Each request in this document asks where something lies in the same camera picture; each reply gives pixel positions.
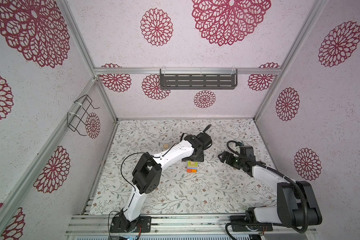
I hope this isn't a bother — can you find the lime green block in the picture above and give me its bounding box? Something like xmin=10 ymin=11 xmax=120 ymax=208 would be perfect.
xmin=187 ymin=161 xmax=198 ymax=169

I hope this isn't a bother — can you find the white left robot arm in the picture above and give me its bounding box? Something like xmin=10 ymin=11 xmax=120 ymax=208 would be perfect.
xmin=120 ymin=132 xmax=213 ymax=222

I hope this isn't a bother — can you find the grey slotted wall shelf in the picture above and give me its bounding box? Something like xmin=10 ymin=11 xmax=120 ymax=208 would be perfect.
xmin=159 ymin=69 xmax=238 ymax=90

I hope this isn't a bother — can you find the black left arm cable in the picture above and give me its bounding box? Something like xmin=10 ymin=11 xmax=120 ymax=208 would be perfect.
xmin=107 ymin=124 xmax=212 ymax=240

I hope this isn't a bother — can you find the black wire wall basket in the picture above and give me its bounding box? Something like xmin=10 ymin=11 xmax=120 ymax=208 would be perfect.
xmin=66 ymin=95 xmax=100 ymax=138

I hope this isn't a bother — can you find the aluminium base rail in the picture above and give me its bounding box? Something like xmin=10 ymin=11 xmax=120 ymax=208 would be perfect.
xmin=63 ymin=214 xmax=320 ymax=240

